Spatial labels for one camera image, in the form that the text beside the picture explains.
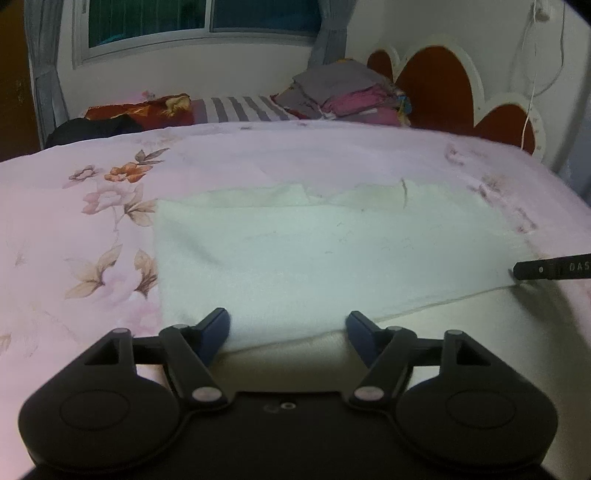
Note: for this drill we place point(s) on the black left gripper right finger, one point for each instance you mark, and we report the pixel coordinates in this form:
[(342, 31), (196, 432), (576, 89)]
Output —
[(387, 354)]

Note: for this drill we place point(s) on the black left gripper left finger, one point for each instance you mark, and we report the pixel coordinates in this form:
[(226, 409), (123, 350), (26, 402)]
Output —
[(188, 353)]

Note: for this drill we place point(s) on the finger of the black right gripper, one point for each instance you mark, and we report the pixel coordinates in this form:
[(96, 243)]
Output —
[(554, 269)]

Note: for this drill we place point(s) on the cream white towel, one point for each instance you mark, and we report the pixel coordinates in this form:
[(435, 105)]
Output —
[(289, 265)]

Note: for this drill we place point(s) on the folded grey pink clothes stack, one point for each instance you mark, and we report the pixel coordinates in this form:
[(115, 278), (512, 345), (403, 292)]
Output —
[(347, 91)]

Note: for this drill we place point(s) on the red heart-shaped headboard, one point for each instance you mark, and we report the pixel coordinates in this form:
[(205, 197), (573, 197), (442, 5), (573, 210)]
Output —
[(447, 94)]

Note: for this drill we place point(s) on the red orange floral cloth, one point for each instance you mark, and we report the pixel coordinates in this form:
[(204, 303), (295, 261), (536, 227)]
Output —
[(167, 111)]

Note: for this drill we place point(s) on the grey white striped cloth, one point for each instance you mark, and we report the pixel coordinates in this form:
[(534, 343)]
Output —
[(238, 109)]

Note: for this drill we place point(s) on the black garment on bed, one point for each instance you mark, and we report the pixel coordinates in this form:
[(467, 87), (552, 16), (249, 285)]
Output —
[(81, 129)]

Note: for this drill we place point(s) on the brown wooden door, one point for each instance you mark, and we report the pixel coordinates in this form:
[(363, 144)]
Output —
[(19, 131)]

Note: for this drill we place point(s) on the grey curtain right side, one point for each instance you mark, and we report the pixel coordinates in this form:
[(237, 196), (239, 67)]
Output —
[(330, 45)]

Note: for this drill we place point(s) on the grey curtain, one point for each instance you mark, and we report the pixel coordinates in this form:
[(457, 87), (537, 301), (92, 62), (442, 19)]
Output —
[(330, 45), (42, 24)]

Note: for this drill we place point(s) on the white framed window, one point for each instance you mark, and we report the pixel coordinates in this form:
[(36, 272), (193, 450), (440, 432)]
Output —
[(105, 29)]

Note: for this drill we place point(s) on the grey curtain left side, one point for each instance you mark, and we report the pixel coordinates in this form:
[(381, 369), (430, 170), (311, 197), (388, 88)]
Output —
[(42, 24)]

